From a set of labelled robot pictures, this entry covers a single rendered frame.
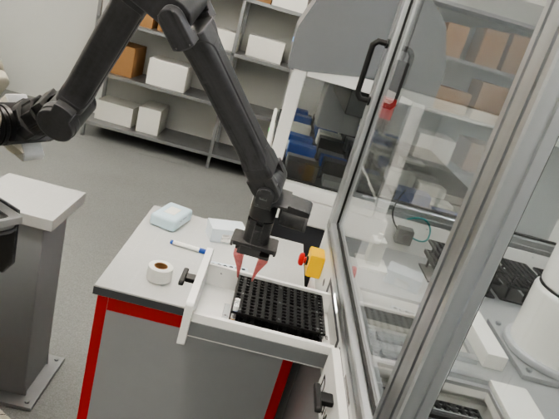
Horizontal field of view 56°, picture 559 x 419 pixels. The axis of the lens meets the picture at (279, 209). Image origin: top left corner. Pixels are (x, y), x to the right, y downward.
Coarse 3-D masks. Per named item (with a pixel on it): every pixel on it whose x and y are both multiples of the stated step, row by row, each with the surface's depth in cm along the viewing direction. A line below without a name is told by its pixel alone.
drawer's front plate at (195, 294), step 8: (208, 248) 138; (208, 256) 134; (200, 264) 129; (208, 264) 131; (200, 272) 125; (200, 280) 122; (192, 288) 118; (200, 288) 125; (192, 296) 115; (192, 304) 112; (184, 312) 113; (192, 312) 114; (184, 320) 113; (184, 328) 114; (184, 336) 115; (184, 344) 116
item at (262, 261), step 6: (240, 246) 113; (246, 246) 113; (240, 252) 114; (246, 252) 114; (252, 252) 113; (258, 252) 113; (258, 258) 114; (264, 258) 114; (258, 264) 115; (264, 264) 115; (258, 270) 116; (252, 276) 118
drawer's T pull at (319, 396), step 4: (316, 384) 101; (316, 388) 100; (320, 388) 100; (316, 392) 99; (320, 392) 99; (324, 392) 99; (316, 396) 98; (320, 396) 98; (324, 396) 98; (328, 396) 99; (332, 396) 99; (316, 400) 97; (320, 400) 97; (324, 400) 97; (328, 400) 98; (332, 400) 98; (316, 404) 96; (320, 404) 96; (324, 404) 97; (328, 404) 97; (332, 404) 97; (316, 408) 95; (320, 408) 95
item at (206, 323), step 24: (216, 264) 138; (216, 288) 138; (312, 288) 140; (216, 312) 128; (192, 336) 117; (216, 336) 116; (240, 336) 116; (264, 336) 116; (288, 336) 116; (288, 360) 118; (312, 360) 118
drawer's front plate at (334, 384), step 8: (336, 352) 109; (328, 360) 111; (336, 360) 107; (328, 368) 109; (336, 368) 104; (328, 376) 108; (336, 376) 102; (320, 384) 112; (328, 384) 106; (336, 384) 100; (328, 392) 104; (336, 392) 98; (344, 392) 98; (336, 400) 96; (344, 400) 96; (328, 408) 101; (336, 408) 95; (344, 408) 94; (320, 416) 105; (328, 416) 99; (336, 416) 94; (344, 416) 92
